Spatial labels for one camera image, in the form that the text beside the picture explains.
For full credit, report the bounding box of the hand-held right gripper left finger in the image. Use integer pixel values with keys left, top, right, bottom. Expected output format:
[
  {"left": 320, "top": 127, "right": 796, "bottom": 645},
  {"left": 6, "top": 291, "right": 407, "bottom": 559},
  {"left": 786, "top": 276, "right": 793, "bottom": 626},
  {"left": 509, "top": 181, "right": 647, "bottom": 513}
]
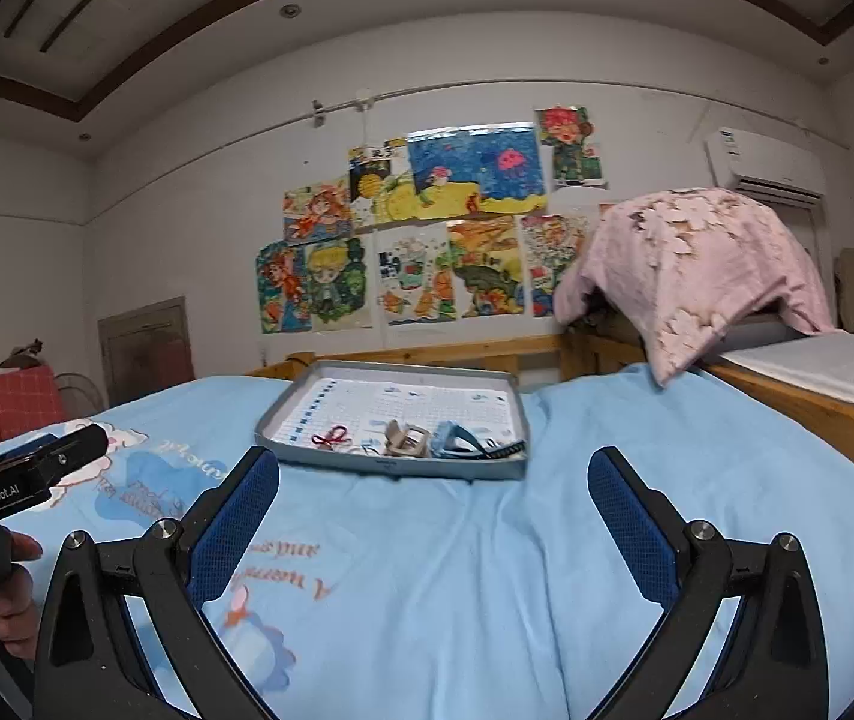
[{"left": 33, "top": 446, "right": 282, "bottom": 720}]

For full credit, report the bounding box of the pink floral blanket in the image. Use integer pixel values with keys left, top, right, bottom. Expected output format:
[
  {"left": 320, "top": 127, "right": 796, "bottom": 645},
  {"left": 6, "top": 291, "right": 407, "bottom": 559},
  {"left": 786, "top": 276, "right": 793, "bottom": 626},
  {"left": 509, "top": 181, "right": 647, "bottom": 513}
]
[{"left": 553, "top": 187, "right": 840, "bottom": 389}]

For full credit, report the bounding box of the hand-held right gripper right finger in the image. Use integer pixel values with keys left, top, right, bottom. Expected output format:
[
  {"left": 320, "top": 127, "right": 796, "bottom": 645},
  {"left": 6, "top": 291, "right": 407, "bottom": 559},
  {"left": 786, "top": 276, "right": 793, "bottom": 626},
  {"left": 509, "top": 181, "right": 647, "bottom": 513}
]
[{"left": 581, "top": 446, "right": 829, "bottom": 720}]

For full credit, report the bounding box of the black comb hair clip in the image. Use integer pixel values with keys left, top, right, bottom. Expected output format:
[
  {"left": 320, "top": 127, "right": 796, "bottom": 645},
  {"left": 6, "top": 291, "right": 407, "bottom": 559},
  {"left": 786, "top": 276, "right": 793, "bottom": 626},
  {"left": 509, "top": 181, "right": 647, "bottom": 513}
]
[{"left": 472, "top": 435, "right": 528, "bottom": 463}]

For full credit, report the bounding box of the white mattress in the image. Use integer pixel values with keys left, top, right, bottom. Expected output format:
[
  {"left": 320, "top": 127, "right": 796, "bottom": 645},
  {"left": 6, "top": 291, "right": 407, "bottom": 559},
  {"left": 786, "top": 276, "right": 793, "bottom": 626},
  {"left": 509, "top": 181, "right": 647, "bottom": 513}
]
[{"left": 712, "top": 330, "right": 854, "bottom": 422}]

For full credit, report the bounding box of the white air conditioner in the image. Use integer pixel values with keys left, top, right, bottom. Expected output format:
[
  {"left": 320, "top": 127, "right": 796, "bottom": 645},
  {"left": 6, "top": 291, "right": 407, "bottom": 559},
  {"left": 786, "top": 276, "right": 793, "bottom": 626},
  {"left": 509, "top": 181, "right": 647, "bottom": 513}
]
[{"left": 704, "top": 127, "right": 829, "bottom": 208}]

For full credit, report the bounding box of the beige hair clip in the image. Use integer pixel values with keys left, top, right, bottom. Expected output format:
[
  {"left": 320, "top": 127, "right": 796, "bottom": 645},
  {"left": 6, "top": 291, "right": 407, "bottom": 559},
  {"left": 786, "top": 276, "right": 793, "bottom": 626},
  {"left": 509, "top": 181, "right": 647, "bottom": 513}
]
[{"left": 384, "top": 420, "right": 432, "bottom": 458}]

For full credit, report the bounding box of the red checkered cloth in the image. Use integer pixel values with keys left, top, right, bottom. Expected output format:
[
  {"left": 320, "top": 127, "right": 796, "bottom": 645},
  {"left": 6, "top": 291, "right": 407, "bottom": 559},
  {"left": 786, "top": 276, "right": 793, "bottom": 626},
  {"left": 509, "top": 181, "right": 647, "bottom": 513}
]
[{"left": 0, "top": 364, "right": 73, "bottom": 466}]

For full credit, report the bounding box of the group of colourful wall drawings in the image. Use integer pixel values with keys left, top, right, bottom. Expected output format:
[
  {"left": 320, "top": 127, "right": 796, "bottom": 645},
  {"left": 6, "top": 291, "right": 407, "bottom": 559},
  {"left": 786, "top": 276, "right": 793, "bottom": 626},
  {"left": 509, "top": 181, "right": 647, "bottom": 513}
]
[{"left": 256, "top": 105, "right": 609, "bottom": 335}]

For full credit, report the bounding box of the brown cabinet door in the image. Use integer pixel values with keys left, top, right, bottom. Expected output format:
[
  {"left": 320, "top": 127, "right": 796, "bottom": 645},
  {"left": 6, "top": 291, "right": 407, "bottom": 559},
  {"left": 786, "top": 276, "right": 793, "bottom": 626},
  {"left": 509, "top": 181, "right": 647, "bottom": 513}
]
[{"left": 97, "top": 296, "right": 196, "bottom": 410}]

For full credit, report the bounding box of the light blue printed bed sheet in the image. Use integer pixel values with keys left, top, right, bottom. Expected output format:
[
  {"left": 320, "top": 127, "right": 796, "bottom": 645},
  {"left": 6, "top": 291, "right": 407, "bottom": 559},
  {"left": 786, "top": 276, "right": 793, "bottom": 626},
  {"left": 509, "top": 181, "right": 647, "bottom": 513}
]
[{"left": 0, "top": 364, "right": 854, "bottom": 720}]

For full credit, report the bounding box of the wire fan guard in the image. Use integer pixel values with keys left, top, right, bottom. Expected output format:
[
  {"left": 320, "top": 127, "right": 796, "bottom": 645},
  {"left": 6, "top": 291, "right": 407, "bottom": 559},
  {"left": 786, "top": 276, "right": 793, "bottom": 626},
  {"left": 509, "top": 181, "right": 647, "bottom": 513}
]
[{"left": 52, "top": 371, "right": 103, "bottom": 418}]

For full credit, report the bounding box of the grey tray with grid paper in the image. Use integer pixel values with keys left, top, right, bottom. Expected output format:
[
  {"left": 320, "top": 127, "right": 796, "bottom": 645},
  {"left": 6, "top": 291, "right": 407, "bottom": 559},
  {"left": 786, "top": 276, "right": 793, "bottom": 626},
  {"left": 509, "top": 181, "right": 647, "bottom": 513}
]
[{"left": 254, "top": 360, "right": 531, "bottom": 481}]

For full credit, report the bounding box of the blue hair clip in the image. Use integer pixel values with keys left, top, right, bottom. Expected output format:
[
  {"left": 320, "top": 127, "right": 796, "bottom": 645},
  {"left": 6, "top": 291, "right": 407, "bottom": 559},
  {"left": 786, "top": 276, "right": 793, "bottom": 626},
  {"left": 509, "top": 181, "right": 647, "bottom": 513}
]
[{"left": 431, "top": 420, "right": 489, "bottom": 459}]

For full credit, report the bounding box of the ceiling air vent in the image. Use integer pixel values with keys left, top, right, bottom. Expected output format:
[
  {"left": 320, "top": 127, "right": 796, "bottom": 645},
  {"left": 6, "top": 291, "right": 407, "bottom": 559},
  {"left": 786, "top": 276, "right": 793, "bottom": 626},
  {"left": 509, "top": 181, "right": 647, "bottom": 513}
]
[{"left": 3, "top": 0, "right": 98, "bottom": 55}]

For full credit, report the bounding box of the wooden frame of neighbouring bed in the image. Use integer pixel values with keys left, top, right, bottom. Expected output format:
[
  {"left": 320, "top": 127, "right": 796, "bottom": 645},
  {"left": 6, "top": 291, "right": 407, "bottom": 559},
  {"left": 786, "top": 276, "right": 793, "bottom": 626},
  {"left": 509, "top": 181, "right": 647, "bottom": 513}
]
[{"left": 562, "top": 326, "right": 854, "bottom": 503}]

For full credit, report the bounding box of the person's left hand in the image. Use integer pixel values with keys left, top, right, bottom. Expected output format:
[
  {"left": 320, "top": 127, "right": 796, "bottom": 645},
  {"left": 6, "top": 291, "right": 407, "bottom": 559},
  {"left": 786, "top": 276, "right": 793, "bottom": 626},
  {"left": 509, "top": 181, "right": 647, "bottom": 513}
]
[{"left": 0, "top": 531, "right": 44, "bottom": 661}]

